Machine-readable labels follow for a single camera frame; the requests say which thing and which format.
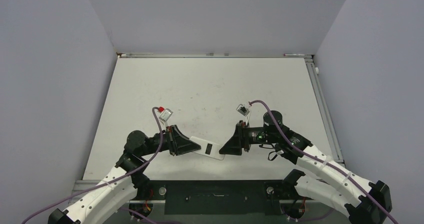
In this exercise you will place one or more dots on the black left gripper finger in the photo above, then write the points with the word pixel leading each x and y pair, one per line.
pixel 179 141
pixel 183 151

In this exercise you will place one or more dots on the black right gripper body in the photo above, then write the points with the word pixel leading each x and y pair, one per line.
pixel 259 135

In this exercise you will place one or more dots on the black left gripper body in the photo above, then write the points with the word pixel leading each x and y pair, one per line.
pixel 154 144

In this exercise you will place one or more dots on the white red remote control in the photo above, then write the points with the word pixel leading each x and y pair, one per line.
pixel 208 148

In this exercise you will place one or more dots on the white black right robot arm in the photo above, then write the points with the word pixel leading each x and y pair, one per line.
pixel 359 199

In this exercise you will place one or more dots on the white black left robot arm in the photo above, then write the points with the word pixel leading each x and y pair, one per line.
pixel 121 184

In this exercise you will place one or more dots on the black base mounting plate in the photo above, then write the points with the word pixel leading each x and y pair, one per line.
pixel 216 197

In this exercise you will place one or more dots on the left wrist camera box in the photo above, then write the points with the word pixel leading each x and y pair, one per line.
pixel 165 114

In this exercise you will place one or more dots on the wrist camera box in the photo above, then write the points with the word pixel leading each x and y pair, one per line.
pixel 165 114
pixel 244 109

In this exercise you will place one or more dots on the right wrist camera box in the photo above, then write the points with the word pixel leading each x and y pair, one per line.
pixel 244 109

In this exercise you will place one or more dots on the aluminium table edge rail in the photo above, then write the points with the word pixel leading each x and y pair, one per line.
pixel 313 72

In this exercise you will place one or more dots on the aluminium back table rail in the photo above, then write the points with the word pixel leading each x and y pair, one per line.
pixel 213 55

